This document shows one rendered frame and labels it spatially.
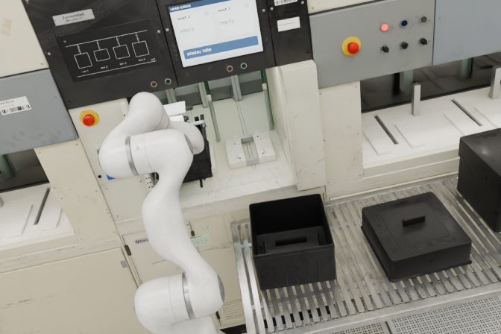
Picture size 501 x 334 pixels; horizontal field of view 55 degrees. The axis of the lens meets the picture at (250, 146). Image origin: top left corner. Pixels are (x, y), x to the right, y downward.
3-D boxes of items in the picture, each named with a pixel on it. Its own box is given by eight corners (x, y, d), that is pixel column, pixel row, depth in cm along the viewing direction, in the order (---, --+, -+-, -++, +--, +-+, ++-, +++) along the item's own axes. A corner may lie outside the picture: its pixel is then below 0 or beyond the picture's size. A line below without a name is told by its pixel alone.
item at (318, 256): (255, 236, 193) (248, 203, 184) (323, 226, 192) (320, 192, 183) (259, 291, 170) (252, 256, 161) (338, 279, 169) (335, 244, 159)
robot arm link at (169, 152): (171, 310, 133) (228, 297, 134) (165, 333, 121) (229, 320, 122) (127, 134, 125) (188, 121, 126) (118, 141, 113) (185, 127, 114)
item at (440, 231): (391, 283, 164) (390, 256, 157) (359, 227, 188) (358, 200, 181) (473, 263, 165) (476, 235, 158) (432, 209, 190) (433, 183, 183)
